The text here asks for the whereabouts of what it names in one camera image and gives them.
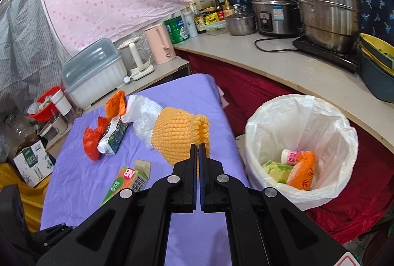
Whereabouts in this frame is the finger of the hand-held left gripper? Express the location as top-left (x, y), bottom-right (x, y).
top-left (31, 223), bottom-right (79, 252)

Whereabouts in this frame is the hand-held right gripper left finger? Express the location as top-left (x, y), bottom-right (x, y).
top-left (36, 143), bottom-right (200, 266)

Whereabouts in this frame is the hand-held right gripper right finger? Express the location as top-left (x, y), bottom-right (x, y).
top-left (199, 143), bottom-right (350, 266)

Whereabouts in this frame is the orange foam fruit net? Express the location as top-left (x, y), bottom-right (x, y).
top-left (151, 106), bottom-right (211, 166)

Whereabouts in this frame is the green cardboard box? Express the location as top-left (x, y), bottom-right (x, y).
top-left (101, 160), bottom-right (152, 206)

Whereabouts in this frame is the light green snack bag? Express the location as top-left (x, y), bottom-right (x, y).
top-left (262, 160), bottom-right (294, 185)

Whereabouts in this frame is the white foam net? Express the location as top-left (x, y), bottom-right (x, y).
top-left (125, 95), bottom-right (164, 151)

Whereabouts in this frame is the dark green carton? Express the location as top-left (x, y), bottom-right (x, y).
top-left (97, 117), bottom-right (129, 156)

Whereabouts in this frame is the pink paper cup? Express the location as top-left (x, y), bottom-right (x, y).
top-left (281, 148), bottom-right (305, 166)

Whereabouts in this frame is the orange red-print plastic bag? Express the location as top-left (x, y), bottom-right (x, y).
top-left (287, 151), bottom-right (317, 191)

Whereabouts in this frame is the red-orange plastic bag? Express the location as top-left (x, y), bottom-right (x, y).
top-left (83, 116), bottom-right (108, 161)

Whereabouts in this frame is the bin with white plastic liner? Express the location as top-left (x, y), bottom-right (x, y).
top-left (245, 94), bottom-right (359, 212)

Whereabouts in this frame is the yellow cloth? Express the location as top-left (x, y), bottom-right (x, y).
top-left (0, 163), bottom-right (50, 234)

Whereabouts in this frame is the white floral cardboard box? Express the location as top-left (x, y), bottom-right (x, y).
top-left (13, 143), bottom-right (56, 188)

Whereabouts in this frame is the purple table cloth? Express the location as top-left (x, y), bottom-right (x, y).
top-left (40, 72), bottom-right (251, 266)

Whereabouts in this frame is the clear glass jug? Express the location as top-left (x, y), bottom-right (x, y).
top-left (4, 113), bottom-right (39, 143)

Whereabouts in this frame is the beige small pot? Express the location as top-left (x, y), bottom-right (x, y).
top-left (37, 118), bottom-right (70, 141)

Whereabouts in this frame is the pink underlay cloth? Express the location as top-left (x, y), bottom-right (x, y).
top-left (215, 84), bottom-right (231, 109)

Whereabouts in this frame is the red plastic basin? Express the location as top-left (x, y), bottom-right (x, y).
top-left (29, 86), bottom-right (64, 123)

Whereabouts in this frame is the red curtain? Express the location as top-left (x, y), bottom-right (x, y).
top-left (174, 49), bottom-right (394, 245)

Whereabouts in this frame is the white cup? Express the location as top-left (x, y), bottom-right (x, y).
top-left (51, 90), bottom-right (73, 115)

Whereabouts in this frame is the white glass kettle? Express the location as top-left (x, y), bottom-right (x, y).
top-left (117, 36), bottom-right (155, 81)

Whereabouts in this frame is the pink electric kettle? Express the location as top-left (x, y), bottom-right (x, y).
top-left (144, 22), bottom-right (177, 65)

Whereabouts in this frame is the white dish storage box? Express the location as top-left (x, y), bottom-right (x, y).
top-left (62, 38), bottom-right (128, 109)

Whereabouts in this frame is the green tin can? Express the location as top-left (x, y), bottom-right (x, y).
top-left (164, 17), bottom-right (191, 45)

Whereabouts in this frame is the clear food container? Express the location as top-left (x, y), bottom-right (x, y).
top-left (205, 22), bottom-right (229, 36)

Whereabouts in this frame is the white thermos bottle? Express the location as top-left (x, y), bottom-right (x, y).
top-left (185, 10), bottom-right (199, 38)

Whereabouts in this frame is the dark sauce bottle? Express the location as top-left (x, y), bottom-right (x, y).
top-left (194, 2), bottom-right (207, 35)

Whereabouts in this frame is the grey plastic sheet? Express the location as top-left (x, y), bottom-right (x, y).
top-left (0, 0), bottom-right (70, 112)

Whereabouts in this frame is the small steel pot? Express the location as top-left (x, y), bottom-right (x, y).
top-left (225, 7), bottom-right (257, 36)

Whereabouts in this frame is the red label sauce bottle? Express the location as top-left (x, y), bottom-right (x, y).
top-left (215, 0), bottom-right (225, 21)

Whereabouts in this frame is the steel rice cooker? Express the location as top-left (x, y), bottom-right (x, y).
top-left (252, 0), bottom-right (304, 37)

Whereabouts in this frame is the black induction cooker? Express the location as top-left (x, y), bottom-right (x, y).
top-left (292, 35), bottom-right (362, 73)

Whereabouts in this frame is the large steel steamer pot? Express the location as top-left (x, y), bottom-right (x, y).
top-left (286, 0), bottom-right (373, 54)

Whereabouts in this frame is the black power cable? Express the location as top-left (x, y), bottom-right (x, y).
top-left (254, 35), bottom-right (304, 54)

